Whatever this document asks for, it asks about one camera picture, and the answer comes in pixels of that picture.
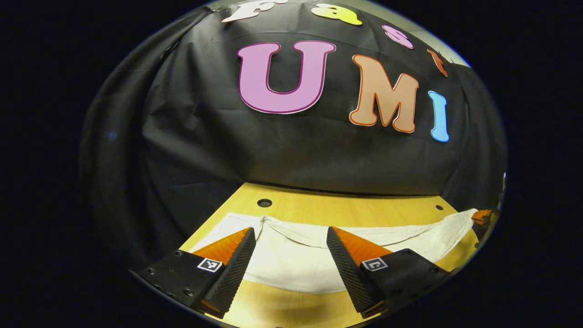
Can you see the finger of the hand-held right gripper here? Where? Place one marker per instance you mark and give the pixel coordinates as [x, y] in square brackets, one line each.
[482, 216]

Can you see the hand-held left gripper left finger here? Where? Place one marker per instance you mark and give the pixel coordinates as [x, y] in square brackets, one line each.
[234, 269]

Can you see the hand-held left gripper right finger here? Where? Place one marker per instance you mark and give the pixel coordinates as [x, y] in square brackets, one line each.
[348, 269]

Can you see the white jeans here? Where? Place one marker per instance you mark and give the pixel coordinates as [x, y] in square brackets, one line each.
[291, 264]

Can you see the black backdrop cloth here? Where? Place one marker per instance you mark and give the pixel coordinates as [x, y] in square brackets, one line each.
[205, 150]

